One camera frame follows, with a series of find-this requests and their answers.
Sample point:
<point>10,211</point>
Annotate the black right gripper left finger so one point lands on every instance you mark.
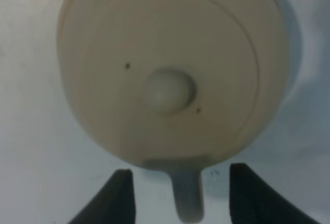
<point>114,203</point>

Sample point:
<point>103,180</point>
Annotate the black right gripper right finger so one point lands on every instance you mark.
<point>251,200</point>

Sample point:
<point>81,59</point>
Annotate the beige ceramic teapot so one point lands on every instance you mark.
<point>173,85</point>

